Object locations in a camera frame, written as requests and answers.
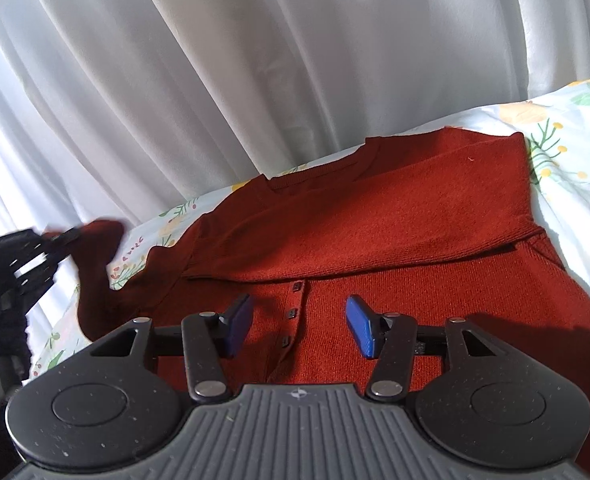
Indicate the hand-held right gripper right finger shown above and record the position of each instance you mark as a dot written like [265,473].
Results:
[360,322]

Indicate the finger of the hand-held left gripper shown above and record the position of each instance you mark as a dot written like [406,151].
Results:
[36,282]
[61,238]

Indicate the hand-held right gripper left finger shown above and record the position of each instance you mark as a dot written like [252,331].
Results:
[239,321]

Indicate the red knit sweater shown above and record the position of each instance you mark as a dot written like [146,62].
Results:
[375,240]

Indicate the white curtain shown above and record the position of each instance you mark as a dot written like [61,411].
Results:
[185,75]

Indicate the floral bed sheet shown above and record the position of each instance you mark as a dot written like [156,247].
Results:
[570,160]

